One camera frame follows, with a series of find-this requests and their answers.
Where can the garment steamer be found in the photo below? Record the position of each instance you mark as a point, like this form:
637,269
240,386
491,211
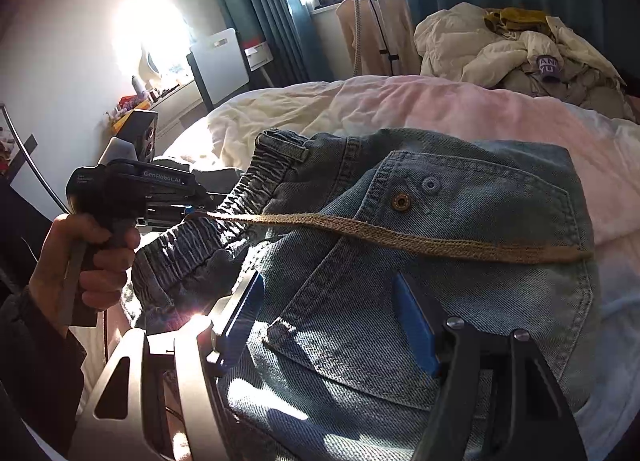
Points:
372,6

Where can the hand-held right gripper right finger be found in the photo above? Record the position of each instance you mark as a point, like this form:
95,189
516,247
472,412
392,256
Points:
415,331

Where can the beige hanging garment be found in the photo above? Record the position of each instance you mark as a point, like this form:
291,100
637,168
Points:
365,36

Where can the metal tube frame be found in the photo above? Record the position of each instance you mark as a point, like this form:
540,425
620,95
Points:
30,161

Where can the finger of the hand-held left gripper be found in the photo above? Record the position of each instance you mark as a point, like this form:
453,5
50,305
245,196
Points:
170,216

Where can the cream down jacket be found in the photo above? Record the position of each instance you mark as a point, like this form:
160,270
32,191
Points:
460,46

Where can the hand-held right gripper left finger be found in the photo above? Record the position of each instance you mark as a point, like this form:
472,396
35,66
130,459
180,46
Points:
245,311

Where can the person's left hand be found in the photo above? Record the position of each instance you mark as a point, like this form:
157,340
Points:
55,261

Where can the mustard yellow garment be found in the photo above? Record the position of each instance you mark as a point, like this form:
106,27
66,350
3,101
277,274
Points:
520,17

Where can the blue denim pants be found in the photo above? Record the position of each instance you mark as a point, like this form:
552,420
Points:
450,301

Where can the white dressing table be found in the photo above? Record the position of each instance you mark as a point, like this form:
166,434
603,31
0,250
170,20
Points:
170,106

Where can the person's left forearm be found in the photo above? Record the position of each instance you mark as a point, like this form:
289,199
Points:
35,371

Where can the white chair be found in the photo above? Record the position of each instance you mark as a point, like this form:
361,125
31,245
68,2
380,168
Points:
222,66

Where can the grey garment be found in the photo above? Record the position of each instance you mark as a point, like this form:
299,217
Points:
585,91

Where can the mirror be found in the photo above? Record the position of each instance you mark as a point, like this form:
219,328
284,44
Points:
150,36

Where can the spray bottle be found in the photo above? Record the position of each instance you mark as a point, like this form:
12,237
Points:
137,85

